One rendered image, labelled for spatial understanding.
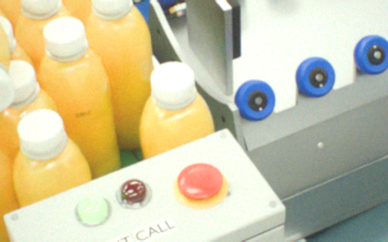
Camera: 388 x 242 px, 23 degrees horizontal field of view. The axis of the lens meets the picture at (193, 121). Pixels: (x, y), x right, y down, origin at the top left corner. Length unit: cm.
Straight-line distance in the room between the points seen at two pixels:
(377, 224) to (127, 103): 122
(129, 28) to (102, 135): 11
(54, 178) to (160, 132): 11
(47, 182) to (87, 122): 13
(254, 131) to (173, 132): 20
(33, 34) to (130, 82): 11
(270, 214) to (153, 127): 17
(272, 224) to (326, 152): 36
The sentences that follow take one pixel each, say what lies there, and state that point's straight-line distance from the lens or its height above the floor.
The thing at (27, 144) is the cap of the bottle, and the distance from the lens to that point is 82.
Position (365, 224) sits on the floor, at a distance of 214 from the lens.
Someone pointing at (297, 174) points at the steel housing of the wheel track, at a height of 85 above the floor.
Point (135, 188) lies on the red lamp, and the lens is 75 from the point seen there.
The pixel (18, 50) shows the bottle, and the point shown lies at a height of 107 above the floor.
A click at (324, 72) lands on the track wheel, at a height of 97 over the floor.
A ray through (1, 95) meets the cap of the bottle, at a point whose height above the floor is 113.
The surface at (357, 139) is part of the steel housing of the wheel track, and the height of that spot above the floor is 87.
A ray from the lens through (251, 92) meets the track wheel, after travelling 101.
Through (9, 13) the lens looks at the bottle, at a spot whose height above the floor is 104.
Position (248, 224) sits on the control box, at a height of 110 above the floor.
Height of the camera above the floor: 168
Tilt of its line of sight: 46 degrees down
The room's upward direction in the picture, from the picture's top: 4 degrees counter-clockwise
